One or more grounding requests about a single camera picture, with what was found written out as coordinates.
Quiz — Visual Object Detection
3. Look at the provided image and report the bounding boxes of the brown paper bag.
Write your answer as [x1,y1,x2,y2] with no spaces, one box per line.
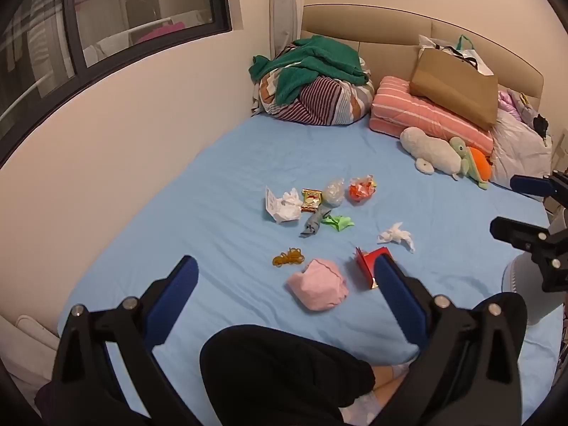
[409,48,499,131]

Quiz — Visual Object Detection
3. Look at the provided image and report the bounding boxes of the grey tied curtain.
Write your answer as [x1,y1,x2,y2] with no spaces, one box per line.
[265,0,307,60]

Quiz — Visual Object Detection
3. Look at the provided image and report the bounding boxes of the lilac grey cloth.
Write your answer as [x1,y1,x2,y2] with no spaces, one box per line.
[508,89,542,125]

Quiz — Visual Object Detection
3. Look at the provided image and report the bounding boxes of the dark framed window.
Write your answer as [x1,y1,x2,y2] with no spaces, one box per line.
[0,0,234,169]

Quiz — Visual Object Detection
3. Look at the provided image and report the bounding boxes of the pale pink pillow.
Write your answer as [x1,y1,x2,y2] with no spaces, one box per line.
[489,106,553,189]

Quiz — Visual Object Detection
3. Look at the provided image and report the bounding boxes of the clear plastic bag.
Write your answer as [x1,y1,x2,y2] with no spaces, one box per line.
[322,178,345,208]

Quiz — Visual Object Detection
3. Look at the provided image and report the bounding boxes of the white plastic object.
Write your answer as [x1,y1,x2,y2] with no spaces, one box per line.
[501,251,568,324]

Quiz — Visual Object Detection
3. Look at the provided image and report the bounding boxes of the bundle of rubber bands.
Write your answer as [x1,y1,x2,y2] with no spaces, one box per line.
[272,247,307,269]

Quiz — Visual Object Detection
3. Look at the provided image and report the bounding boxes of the green paper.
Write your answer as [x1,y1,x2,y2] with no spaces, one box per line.
[321,214,355,233]

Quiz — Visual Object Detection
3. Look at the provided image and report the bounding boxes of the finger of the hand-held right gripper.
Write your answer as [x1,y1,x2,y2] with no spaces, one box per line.
[490,217,551,255]
[510,175,557,198]

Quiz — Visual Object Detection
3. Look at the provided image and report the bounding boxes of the beige padded headboard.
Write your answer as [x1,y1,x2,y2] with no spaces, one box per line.
[302,4,546,111]

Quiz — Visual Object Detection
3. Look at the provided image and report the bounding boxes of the green orange turtle plush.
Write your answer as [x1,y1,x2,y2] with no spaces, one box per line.
[449,137,494,191]

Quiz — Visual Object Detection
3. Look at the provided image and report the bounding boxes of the red paper box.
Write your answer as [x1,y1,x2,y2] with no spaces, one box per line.
[355,246,395,290]

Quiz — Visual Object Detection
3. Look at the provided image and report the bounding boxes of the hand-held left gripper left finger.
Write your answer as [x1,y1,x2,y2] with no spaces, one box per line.
[44,255,200,426]

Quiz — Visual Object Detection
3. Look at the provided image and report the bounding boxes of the orange wrapper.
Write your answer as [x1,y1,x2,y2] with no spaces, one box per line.
[348,175,378,204]

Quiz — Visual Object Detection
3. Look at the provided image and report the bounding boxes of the striped bundled duvet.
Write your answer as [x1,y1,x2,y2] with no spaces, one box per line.
[252,44,376,126]

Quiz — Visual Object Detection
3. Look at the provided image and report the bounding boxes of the yellow snack packet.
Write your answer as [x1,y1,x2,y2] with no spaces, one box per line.
[301,189,323,213]

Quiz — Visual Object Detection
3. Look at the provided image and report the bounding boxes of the white green-handled plastic bag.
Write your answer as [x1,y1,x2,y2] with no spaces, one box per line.
[417,34,495,76]

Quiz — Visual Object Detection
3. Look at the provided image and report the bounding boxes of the white plush toy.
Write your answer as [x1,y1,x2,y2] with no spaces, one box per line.
[400,127,463,175]

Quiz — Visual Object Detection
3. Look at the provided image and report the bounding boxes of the green towel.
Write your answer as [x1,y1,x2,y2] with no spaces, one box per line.
[248,35,365,104]

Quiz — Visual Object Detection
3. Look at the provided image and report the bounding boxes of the pink striped folded quilt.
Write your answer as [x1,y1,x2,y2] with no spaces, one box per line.
[370,75,495,157]

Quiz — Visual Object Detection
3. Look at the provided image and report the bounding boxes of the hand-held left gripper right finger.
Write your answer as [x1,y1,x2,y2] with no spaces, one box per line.
[373,255,529,426]

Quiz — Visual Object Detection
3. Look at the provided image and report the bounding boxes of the twisted white tissue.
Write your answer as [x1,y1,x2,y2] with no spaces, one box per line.
[377,222,415,253]

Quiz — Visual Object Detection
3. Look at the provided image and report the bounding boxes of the grey sock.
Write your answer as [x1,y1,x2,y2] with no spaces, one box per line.
[300,206,331,237]

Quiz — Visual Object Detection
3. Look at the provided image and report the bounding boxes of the person's foot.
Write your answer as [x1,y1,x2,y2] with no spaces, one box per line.
[339,361,422,426]

